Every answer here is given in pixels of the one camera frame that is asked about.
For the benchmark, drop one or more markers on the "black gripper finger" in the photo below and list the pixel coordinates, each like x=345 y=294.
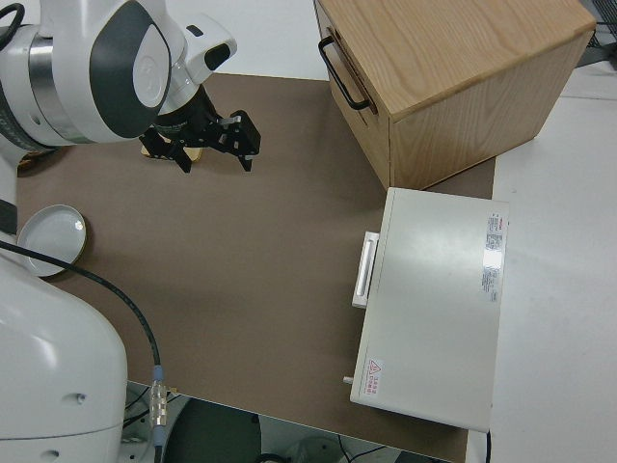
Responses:
x=169 y=150
x=247 y=137

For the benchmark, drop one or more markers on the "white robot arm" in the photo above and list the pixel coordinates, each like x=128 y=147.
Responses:
x=58 y=72

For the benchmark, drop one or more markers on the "wooden mug rack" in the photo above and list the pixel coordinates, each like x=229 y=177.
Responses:
x=195 y=154

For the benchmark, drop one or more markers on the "white toaster oven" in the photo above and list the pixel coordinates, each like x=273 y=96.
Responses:
x=434 y=308

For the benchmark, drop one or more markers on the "gray round plate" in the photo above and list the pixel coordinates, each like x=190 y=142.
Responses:
x=53 y=238

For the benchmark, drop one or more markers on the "brown table mat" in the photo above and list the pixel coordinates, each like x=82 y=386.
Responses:
x=241 y=241

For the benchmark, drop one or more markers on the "light wooden box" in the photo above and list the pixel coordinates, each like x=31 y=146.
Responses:
x=458 y=96

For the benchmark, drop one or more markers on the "brown wicker basket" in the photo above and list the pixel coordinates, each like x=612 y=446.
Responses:
x=31 y=158

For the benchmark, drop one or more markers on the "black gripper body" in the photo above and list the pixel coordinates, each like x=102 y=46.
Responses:
x=190 y=118

